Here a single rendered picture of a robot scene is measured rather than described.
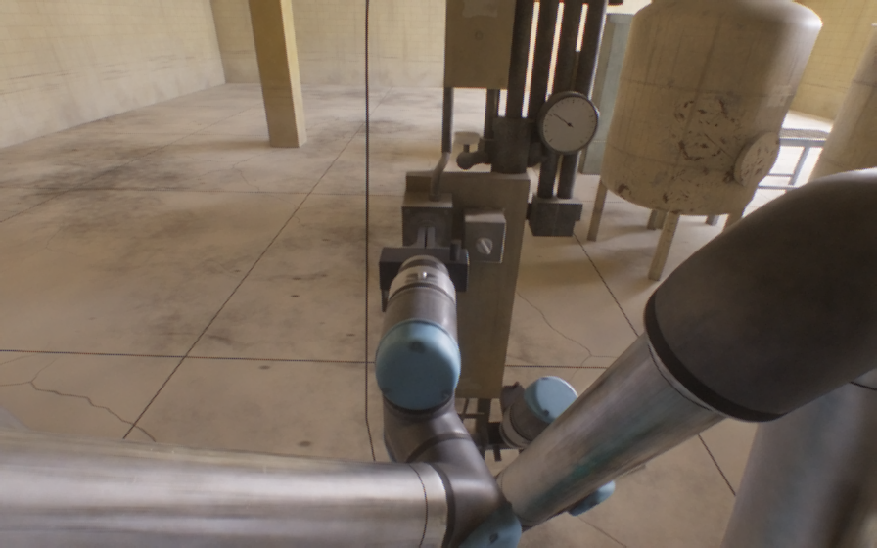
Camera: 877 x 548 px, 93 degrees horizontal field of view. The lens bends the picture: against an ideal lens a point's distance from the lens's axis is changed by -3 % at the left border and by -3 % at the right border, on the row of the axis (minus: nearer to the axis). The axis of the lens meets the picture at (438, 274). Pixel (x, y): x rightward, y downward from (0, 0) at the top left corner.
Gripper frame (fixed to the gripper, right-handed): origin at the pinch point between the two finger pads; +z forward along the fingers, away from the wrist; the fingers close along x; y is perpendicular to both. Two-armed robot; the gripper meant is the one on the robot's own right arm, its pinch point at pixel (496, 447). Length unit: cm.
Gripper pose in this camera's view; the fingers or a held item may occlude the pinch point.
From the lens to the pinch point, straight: 110.3
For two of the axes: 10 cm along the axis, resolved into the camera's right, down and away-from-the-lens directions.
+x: 9.7, 0.3, 2.2
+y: 1.0, 8.1, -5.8
